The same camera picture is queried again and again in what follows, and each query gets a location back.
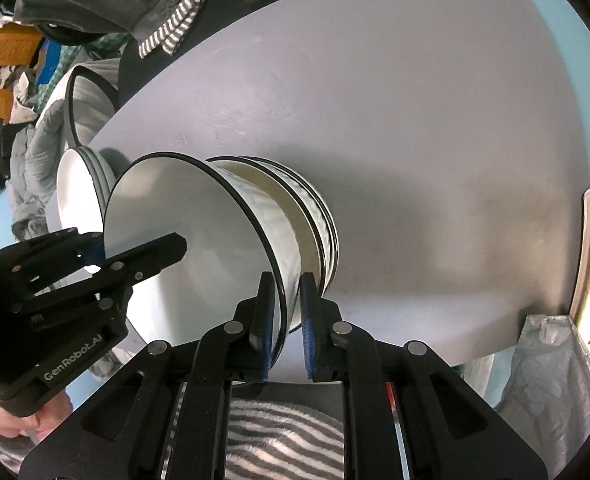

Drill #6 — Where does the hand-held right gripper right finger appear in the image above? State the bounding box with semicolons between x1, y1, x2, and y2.
299;272;548;480

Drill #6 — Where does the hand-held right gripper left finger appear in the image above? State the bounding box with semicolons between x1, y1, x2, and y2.
19;271;277;480

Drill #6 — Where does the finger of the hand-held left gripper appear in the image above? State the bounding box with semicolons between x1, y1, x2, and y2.
12;232;188;314
0;227;104;292

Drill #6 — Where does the white ribbed bowl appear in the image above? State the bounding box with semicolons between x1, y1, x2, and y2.
102;152;306;367
245;156;341;296
206;156;328;301

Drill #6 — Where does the small white plate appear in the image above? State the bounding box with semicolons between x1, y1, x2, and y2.
56;149;107;241

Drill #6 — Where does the person's left hand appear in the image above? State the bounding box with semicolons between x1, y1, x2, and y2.
0;389;74;444

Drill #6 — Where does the grey puffer jacket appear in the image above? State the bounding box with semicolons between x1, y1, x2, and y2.
5;100;76;242

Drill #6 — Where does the black office chair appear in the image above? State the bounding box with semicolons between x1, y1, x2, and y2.
35;0;276;117

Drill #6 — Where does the green patterned cloth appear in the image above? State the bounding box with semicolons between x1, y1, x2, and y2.
40;30;132;107

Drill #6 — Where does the orange woven mat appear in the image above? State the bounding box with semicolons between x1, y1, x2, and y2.
0;17;44;117

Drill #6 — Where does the white woven sack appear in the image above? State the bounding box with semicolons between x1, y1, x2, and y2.
495;314;590;467

